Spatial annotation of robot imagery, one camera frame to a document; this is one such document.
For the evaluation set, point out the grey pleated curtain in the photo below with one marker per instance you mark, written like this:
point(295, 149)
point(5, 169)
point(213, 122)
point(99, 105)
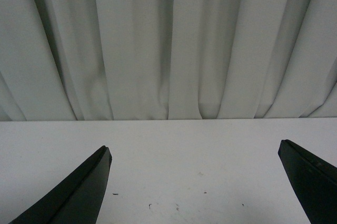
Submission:
point(64, 60)

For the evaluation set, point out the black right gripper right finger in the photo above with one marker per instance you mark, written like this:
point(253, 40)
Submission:
point(313, 181)

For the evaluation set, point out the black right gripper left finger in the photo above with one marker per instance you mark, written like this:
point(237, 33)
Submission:
point(77, 198)

